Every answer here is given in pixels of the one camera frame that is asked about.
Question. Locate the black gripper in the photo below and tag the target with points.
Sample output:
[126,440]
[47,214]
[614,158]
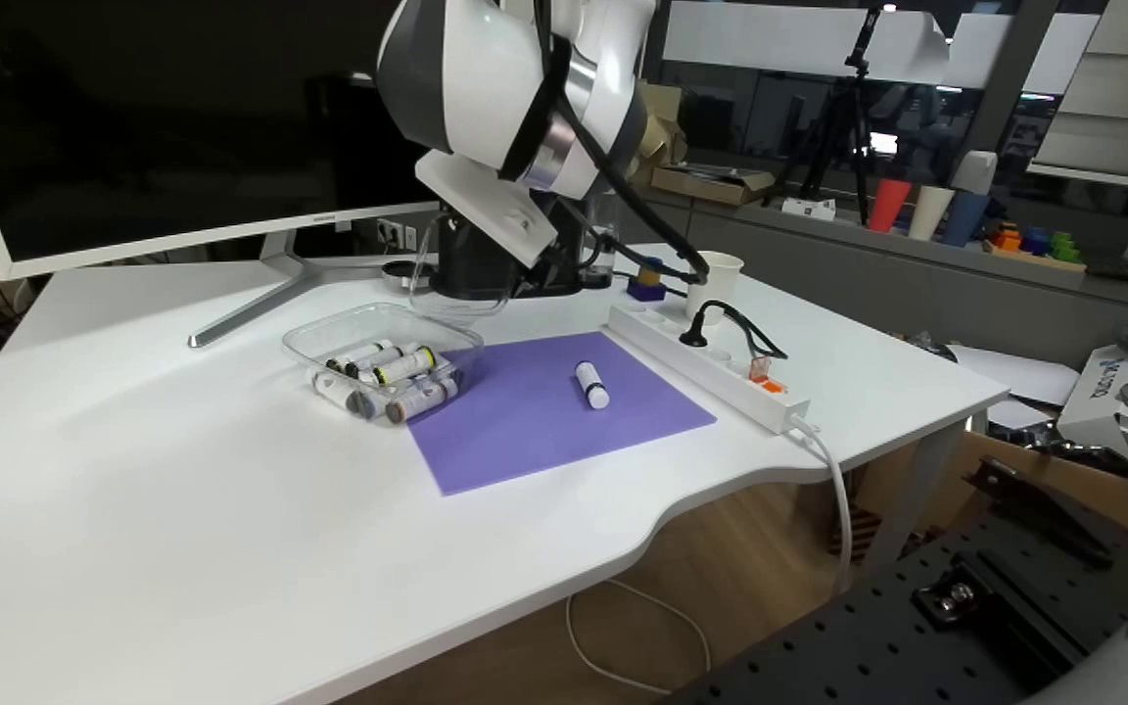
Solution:
[472,239]

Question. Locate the clear plastic box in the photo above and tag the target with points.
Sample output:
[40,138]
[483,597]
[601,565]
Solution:
[353,326]

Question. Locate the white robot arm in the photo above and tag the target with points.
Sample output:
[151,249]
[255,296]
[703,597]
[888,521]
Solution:
[472,64]

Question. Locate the cardboard box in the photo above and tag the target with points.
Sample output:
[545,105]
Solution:
[721,182]

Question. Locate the black round disc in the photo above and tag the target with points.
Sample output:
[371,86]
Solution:
[401,273]

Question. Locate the white labelled tube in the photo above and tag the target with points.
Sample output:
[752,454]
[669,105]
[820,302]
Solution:
[344,393]
[422,402]
[443,373]
[593,384]
[409,367]
[358,359]

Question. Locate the purple mat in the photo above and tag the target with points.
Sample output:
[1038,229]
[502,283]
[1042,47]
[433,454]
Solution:
[551,415]

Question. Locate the blue and orange toy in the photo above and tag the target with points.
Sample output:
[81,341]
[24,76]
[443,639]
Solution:
[649,287]

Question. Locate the white paper cup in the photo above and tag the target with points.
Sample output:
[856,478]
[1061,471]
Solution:
[725,283]

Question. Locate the white power strip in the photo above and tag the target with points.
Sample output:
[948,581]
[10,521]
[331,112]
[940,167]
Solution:
[708,373]

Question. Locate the white curved monitor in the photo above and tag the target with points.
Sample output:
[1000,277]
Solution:
[135,129]

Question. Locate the black tripod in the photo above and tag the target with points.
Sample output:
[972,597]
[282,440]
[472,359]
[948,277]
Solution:
[859,118]

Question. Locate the red cup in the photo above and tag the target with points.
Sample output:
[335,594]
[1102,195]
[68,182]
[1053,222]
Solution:
[891,205]

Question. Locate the grey counter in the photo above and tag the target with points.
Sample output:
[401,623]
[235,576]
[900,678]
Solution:
[930,287]

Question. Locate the white table leg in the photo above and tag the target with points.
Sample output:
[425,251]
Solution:
[920,491]

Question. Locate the white paper sheet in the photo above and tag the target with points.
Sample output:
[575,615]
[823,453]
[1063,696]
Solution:
[1021,376]

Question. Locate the black perforated board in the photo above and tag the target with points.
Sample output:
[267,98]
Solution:
[930,628]

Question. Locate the green toy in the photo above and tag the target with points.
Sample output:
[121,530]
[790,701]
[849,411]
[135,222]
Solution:
[1067,249]

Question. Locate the white slatted blind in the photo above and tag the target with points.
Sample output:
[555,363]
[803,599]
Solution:
[1118,90]

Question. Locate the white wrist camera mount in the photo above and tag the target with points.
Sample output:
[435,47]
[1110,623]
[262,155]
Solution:
[489,205]

